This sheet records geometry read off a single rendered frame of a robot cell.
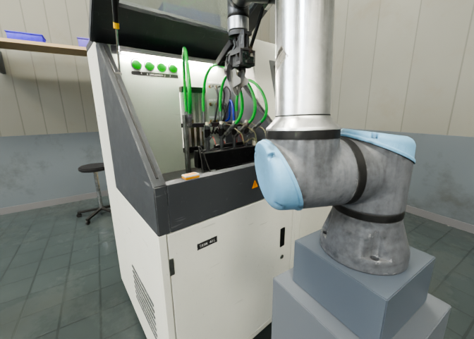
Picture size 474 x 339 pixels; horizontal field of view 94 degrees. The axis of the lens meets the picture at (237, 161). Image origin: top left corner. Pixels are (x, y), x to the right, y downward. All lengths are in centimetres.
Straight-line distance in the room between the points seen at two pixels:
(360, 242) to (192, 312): 71
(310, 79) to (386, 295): 33
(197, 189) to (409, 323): 59
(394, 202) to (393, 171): 5
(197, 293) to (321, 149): 75
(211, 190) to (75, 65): 296
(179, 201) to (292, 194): 47
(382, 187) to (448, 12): 282
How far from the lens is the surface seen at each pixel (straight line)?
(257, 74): 132
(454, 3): 317
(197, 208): 78
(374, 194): 42
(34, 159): 358
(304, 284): 54
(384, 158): 41
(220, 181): 79
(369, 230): 44
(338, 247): 46
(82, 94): 348
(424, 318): 59
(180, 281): 88
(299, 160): 32
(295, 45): 36
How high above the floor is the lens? 117
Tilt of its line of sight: 13 degrees down
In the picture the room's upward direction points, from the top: 1 degrees counter-clockwise
